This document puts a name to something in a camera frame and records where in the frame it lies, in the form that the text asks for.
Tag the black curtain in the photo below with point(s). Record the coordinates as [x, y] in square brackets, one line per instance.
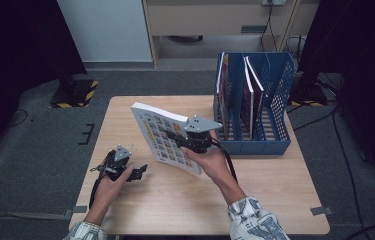
[15, 66]
[368, 66]

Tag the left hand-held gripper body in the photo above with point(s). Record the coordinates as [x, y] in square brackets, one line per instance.
[116, 163]

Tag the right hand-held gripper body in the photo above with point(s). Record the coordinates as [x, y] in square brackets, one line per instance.
[198, 140]

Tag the light wooden desk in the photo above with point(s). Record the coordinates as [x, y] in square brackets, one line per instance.
[208, 20]

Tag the person's right hand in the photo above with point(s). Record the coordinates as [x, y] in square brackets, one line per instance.
[211, 163]

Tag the purple magazine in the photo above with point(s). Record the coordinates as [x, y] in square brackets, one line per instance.
[258, 96]
[249, 100]

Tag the white book with colourful pictures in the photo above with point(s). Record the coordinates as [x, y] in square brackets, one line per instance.
[155, 133]

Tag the stand base with hazard stripes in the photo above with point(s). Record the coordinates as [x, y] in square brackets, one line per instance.
[78, 95]
[308, 96]

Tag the white power strip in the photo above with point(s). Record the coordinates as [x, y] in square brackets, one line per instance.
[274, 2]

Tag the grey label on desk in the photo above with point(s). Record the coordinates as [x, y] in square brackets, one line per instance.
[253, 29]

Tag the blue plastic file rack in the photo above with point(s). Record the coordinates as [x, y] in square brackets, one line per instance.
[231, 148]

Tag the person's left hand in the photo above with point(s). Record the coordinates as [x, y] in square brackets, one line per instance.
[108, 193]

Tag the black book with red print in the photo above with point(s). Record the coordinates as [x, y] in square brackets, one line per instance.
[220, 73]

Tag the white panel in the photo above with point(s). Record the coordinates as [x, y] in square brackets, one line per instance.
[108, 30]

